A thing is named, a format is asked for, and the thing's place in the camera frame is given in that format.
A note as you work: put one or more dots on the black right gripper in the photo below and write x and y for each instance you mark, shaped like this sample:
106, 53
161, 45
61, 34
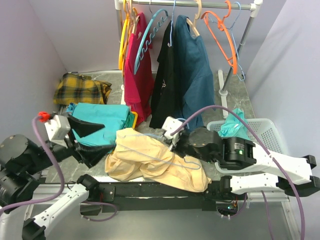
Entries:
176, 148

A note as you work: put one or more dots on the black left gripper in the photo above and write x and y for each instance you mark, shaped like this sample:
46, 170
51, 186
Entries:
90, 153

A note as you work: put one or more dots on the pale blue wire hanger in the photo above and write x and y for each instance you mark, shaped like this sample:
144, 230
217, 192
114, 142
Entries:
150, 146

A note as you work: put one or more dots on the turquoise t shirt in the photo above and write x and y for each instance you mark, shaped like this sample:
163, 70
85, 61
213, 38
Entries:
232, 127

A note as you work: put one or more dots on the cream beige shirt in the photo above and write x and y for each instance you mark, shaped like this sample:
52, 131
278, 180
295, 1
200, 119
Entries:
124, 165

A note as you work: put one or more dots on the light blue wavy hanger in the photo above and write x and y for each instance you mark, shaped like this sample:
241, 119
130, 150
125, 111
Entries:
148, 37

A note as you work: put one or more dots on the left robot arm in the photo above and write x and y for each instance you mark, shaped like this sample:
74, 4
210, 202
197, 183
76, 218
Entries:
21, 216

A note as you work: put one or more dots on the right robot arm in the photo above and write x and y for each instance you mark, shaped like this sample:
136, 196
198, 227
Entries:
245, 166

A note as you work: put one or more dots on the yellow plaid shirt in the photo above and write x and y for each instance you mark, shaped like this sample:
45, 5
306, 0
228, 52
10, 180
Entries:
77, 88

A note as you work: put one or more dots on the black shirt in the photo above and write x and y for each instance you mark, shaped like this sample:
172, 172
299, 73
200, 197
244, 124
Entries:
165, 100

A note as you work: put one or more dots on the dark blue shirt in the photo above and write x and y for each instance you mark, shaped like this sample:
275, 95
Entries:
192, 70

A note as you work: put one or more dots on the magenta pink shirt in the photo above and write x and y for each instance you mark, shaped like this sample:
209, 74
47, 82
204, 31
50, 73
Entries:
138, 86

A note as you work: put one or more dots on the yellow plastic hanger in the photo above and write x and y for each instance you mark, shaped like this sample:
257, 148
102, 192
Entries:
124, 37

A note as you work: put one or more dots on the orange plastic hanger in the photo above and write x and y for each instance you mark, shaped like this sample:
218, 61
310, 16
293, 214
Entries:
218, 35

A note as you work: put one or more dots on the wooden hanger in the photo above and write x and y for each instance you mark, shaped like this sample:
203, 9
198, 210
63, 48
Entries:
193, 24

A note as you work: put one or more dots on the beige hanger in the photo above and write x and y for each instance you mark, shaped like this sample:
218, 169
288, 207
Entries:
132, 15

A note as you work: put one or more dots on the folded turquoise cloth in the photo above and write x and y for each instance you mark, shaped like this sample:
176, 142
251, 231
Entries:
113, 116

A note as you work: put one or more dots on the green printed garment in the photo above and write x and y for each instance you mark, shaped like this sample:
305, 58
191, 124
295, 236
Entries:
129, 120

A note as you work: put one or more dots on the yellow plastic tray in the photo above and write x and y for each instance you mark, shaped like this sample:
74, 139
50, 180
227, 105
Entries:
135, 119

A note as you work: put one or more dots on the white perforated plastic basket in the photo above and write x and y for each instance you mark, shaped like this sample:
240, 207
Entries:
264, 128

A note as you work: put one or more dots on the black base bar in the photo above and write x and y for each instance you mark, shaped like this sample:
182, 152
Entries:
153, 196

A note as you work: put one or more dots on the white clothes rack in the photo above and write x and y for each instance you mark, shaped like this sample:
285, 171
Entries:
253, 8

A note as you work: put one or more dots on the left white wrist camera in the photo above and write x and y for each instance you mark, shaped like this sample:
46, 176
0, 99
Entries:
57, 127

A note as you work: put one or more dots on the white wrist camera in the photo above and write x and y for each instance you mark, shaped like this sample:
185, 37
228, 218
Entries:
57, 127
170, 125

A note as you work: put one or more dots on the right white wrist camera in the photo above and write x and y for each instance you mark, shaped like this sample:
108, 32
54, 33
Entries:
170, 125

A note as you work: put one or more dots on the thin blue wire hanger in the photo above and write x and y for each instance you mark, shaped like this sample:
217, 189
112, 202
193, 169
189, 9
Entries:
234, 60

